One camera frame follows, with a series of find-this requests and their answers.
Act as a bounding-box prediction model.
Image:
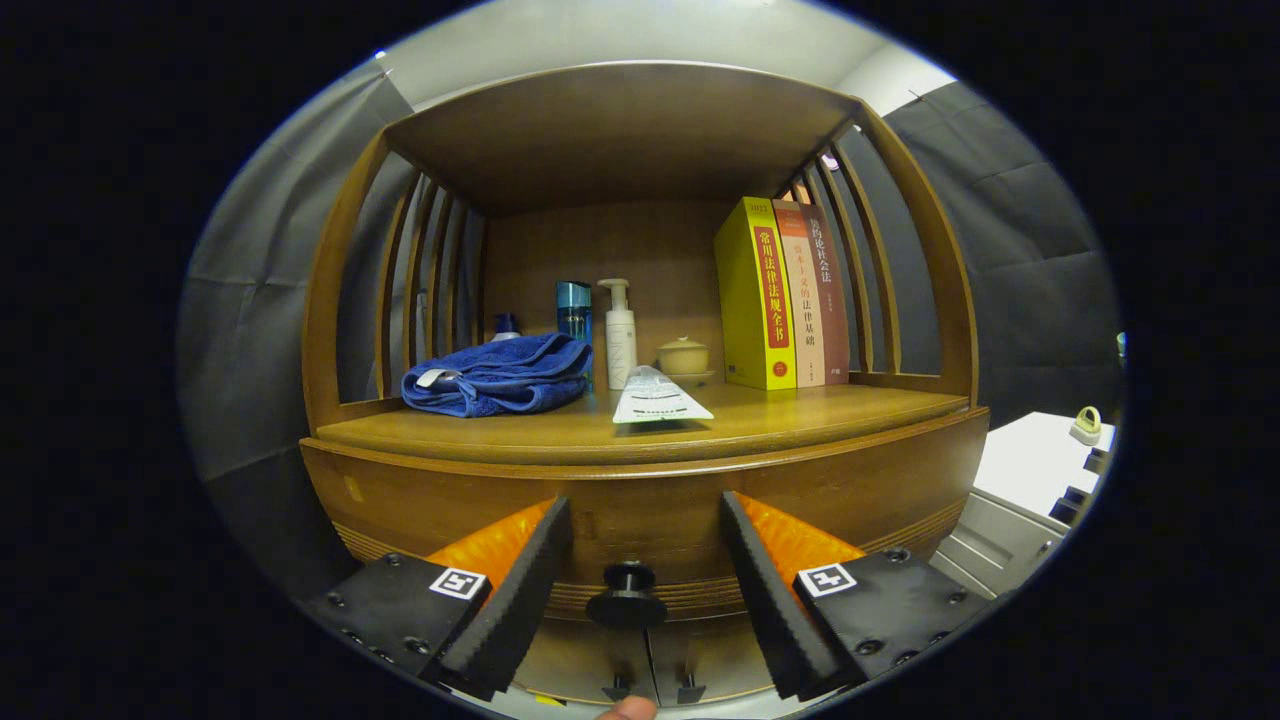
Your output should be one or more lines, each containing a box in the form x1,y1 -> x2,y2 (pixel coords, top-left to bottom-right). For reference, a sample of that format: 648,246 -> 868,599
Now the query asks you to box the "wooden cabinet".
300,60 -> 991,706

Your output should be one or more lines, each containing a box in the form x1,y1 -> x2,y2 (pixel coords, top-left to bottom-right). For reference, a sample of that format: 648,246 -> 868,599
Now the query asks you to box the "yellow book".
713,196 -> 798,392

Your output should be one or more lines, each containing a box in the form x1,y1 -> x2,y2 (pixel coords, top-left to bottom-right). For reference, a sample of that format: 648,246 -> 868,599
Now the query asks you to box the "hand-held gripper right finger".
720,490 -> 993,701

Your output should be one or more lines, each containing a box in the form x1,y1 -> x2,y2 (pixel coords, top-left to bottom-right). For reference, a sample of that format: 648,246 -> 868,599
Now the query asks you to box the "orange cream book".
772,199 -> 827,388

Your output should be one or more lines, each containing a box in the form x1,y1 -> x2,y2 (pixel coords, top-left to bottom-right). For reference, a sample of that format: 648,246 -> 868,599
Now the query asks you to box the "beige lidded teacup with saucer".
655,336 -> 716,386

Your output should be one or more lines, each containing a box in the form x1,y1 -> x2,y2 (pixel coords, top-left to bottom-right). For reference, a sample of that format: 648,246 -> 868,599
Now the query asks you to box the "wooden cabinet door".
650,615 -> 781,704
515,620 -> 656,704

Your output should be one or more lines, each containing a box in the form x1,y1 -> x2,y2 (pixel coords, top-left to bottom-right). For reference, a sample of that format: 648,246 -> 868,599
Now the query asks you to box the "wooden drawer with black knob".
300,405 -> 991,631

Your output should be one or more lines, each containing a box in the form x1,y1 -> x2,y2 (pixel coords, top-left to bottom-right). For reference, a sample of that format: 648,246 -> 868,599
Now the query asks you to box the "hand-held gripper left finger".
300,495 -> 574,703

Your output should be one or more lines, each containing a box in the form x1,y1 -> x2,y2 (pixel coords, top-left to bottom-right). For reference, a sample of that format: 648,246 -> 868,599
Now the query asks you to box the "blue glass bottle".
556,280 -> 593,346

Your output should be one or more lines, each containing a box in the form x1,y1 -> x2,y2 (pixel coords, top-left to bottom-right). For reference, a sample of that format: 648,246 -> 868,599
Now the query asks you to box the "brown book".
805,205 -> 851,385

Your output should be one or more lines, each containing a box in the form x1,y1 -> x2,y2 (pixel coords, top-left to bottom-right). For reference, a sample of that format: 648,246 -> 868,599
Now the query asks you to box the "white side cabinet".
930,410 -> 1116,601

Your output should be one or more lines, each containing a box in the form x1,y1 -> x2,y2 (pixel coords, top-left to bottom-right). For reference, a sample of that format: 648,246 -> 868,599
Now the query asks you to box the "white pump bottle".
597,278 -> 638,391

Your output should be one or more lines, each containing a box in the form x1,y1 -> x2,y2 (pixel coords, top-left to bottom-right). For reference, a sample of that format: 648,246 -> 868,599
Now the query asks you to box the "wooden countertop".
315,380 -> 971,466

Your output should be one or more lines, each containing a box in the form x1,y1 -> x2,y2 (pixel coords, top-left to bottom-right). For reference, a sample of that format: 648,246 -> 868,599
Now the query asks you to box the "white green cream tube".
611,365 -> 716,426

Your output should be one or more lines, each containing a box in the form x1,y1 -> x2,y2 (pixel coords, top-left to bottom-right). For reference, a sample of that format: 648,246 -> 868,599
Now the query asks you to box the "blue folded towel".
400,332 -> 594,419

